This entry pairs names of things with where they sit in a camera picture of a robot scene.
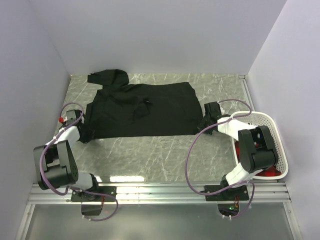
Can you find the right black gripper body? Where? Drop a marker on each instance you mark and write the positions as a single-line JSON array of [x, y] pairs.
[[204, 123]]

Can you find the black long sleeve shirt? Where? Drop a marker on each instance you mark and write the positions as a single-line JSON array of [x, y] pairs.
[[121, 109]]

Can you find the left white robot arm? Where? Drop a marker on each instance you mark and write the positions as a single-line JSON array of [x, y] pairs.
[[57, 161]]

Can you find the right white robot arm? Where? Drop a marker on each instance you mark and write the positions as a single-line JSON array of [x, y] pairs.
[[256, 146]]

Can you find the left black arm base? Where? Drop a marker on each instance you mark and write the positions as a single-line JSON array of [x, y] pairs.
[[109, 194]]

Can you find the white plastic laundry basket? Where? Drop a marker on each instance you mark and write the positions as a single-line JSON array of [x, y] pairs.
[[261, 119]]

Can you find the red black plaid shirt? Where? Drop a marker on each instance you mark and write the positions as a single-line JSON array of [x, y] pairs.
[[270, 172]]

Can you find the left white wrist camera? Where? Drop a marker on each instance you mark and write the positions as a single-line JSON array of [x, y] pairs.
[[62, 120]]

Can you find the aluminium mounting rail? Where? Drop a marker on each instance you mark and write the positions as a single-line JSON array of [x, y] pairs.
[[144, 193]]

